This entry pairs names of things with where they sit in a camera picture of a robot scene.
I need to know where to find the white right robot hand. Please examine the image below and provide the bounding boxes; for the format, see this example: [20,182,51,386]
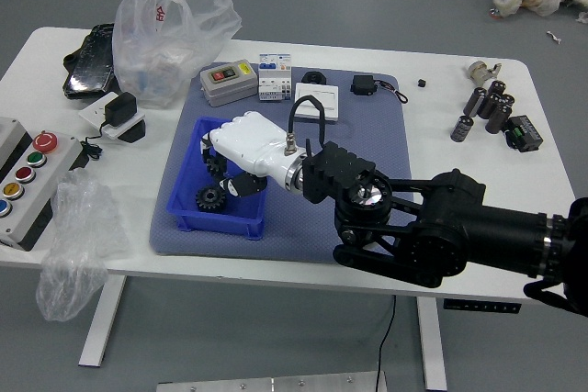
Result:
[198,111,300,199]

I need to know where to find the big black gear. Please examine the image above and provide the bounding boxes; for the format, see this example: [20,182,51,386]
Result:
[195,185,228,213]

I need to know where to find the blue plastic box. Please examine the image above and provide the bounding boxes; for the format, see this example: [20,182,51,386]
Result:
[164,116,270,241]

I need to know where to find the small black servo box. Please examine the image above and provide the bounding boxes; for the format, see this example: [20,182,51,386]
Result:
[349,73,378,96]

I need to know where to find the grey multi-button control box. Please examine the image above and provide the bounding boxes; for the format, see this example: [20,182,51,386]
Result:
[0,116,84,253]

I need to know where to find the white circuit breaker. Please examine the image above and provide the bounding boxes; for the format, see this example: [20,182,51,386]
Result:
[255,52,294,103]

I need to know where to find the blue-grey padded mat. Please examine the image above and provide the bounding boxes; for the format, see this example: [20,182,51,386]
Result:
[149,65,414,270]

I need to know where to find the white translucent shopping bag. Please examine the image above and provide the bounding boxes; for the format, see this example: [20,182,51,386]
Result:
[111,0,243,111]

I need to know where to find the black power adapter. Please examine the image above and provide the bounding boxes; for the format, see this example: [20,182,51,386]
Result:
[101,92,138,129]

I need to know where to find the white socket plate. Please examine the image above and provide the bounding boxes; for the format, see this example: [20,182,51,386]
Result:
[77,92,146,140]

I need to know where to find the black plastic tray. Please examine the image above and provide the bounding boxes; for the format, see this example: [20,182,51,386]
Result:
[62,22,119,99]

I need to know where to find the clear crumpled plastic bag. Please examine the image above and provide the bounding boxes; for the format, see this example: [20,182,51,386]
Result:
[35,169,130,323]

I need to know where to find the white table leg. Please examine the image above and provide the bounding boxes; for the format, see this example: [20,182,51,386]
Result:
[416,297,448,391]
[78,274,128,368]

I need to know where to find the white ceramic lamp holder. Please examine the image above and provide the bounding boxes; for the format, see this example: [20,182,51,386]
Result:
[467,60,501,86]

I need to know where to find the silver metal floor plate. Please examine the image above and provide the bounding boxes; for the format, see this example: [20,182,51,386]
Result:
[155,371,388,392]

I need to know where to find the black module green terminals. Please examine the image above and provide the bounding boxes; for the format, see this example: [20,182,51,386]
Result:
[503,114,545,153]

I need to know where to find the black table height controller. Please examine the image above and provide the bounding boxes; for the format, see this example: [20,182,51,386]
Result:
[443,299,524,314]

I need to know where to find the grey two-button switch box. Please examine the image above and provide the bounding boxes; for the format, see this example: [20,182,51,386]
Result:
[198,60,258,108]

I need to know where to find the white wall switch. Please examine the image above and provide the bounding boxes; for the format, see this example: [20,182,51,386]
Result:
[292,82,340,123]

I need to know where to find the thin servo wire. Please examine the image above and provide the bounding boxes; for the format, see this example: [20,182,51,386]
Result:
[374,81,409,104]

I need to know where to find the black adapter cord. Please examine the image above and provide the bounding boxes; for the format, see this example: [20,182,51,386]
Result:
[80,127,109,162]

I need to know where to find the black power cable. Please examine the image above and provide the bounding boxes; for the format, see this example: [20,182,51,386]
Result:
[376,295,397,392]

